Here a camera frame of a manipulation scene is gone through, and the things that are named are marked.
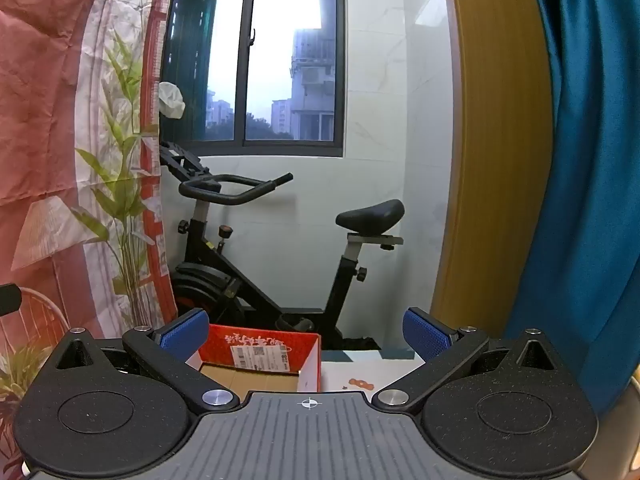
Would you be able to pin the white plastic bag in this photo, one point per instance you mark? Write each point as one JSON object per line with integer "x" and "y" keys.
{"x": 171, "y": 100}

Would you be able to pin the dark framed window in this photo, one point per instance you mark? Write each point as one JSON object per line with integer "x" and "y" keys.
{"x": 230, "y": 60}

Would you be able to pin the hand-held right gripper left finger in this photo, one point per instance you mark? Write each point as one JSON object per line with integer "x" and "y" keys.
{"x": 184, "y": 334}

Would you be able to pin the blue curtain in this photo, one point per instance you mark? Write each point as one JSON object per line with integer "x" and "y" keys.
{"x": 585, "y": 160}

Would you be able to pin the black exercise bike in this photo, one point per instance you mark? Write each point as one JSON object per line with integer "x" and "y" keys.
{"x": 250, "y": 290}

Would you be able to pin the brown wooden door frame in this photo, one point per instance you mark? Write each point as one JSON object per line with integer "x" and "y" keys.
{"x": 495, "y": 135}

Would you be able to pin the white printed tablecloth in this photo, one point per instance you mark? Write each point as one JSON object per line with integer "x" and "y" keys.
{"x": 345, "y": 372}

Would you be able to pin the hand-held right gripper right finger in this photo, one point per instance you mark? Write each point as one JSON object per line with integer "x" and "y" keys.
{"x": 428, "y": 335}

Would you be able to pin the red cardboard box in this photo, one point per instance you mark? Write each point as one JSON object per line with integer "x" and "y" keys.
{"x": 220, "y": 347}

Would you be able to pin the red floral curtain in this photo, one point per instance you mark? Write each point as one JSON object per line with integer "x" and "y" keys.
{"x": 50, "y": 110}

